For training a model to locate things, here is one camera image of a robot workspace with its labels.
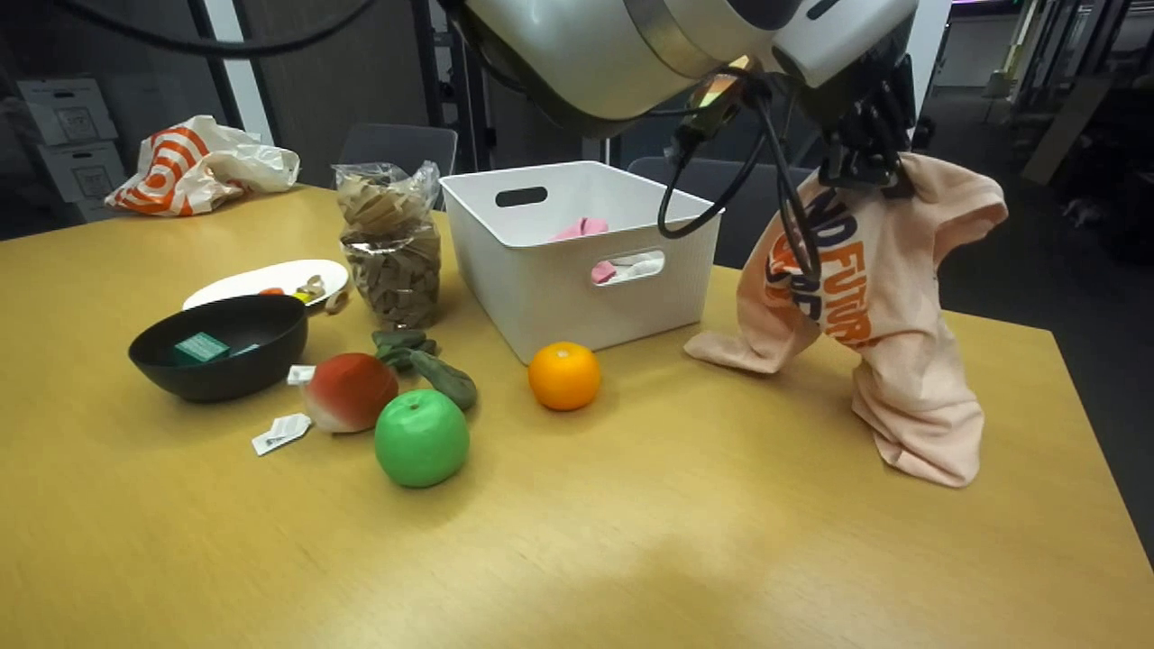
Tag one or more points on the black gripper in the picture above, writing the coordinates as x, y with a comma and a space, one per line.
869, 142

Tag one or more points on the peach printed shirt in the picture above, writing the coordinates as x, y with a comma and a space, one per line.
880, 300

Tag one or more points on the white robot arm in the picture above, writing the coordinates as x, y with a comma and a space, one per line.
608, 62

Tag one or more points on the pink cloth in basket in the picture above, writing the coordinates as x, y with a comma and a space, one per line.
583, 227

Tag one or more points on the white plastic basket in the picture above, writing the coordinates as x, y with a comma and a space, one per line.
602, 291

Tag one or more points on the red toy peach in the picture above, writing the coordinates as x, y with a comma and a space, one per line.
347, 389

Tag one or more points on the orange toy fruit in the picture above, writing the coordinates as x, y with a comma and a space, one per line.
564, 376

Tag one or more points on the grey office chair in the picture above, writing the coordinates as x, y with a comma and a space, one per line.
382, 149

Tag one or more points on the bag of wooden rings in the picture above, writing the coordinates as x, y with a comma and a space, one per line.
389, 240

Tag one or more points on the green toy vegetable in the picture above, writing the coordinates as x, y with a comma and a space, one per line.
415, 353

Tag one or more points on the green toy apple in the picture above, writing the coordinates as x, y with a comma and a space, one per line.
422, 436

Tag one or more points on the white round plate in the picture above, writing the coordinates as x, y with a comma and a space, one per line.
314, 282

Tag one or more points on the black bowl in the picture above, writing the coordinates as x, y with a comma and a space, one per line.
263, 336

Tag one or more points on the white paper tag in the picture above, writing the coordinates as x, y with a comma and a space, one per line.
278, 434

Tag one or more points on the orange white plastic bag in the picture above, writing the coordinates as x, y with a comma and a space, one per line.
199, 162

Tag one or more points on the teal block in bowl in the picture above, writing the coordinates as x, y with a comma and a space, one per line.
199, 348

